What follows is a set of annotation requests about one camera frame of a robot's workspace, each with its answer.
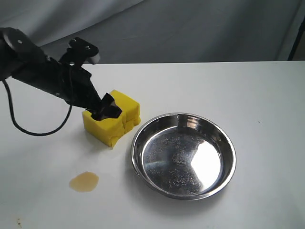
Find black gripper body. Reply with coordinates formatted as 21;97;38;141
45;56;102;112

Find yellow sponge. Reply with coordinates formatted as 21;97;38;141
82;90;141;147

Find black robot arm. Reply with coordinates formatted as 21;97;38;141
0;27;122;121

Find brown liquid spill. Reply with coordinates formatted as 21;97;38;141
69;171;99;192

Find white backdrop cloth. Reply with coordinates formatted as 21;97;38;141
0;0;305;63

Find round stainless steel dish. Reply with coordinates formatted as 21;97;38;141
131;113;237;201

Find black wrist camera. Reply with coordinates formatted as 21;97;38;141
59;37;100;68

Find black camera cable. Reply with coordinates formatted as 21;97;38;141
1;66;74;136

